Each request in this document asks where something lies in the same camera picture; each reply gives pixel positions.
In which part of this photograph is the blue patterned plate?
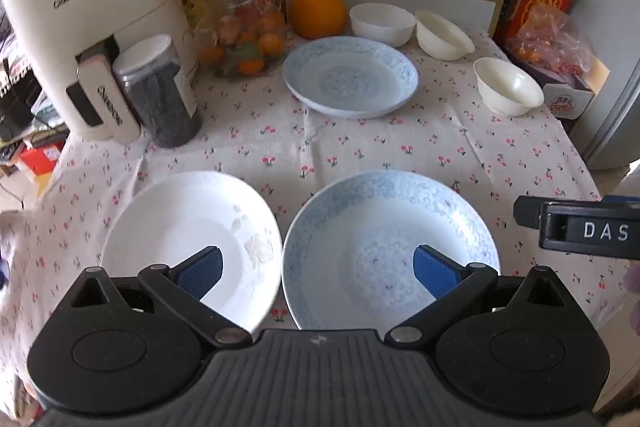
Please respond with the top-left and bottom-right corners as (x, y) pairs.
(282, 37), (420, 120)
(281, 171), (501, 333)

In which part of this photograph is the orange without leaves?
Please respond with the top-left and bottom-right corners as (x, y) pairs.
(290, 0), (347, 40)

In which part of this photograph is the small cream bowl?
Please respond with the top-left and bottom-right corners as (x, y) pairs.
(415, 10), (475, 61)
(473, 57), (545, 116)

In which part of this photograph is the cream air fryer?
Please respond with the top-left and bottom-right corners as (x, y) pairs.
(0, 0), (201, 142)

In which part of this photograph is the glass jar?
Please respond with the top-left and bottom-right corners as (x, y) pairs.
(192, 0), (288, 80)

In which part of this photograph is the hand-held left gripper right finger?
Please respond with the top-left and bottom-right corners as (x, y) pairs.
(385, 244), (568, 349)

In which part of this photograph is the large white bowl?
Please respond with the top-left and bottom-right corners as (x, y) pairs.
(349, 3), (417, 48)

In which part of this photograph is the pile of small oranges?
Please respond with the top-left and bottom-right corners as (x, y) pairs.
(200, 9), (286, 78)

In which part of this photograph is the cherry print tablecloth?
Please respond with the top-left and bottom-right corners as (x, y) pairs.
(0, 24), (632, 423)

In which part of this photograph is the white cardboard box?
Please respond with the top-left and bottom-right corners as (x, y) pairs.
(505, 52), (601, 120)

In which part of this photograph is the dark jar with white lid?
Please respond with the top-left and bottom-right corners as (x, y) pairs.
(111, 34), (203, 148)

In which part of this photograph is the plastic bag of oranges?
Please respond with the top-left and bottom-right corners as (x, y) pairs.
(505, 4), (601, 78)

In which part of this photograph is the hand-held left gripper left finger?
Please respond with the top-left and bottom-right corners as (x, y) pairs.
(70, 246), (252, 349)

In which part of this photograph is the white floral plate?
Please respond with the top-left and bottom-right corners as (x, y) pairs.
(101, 171), (283, 333)

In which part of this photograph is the pile of books and papers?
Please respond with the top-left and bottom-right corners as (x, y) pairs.
(0, 14), (71, 200)

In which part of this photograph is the white refrigerator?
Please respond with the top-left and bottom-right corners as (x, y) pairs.
(545, 0), (640, 170)

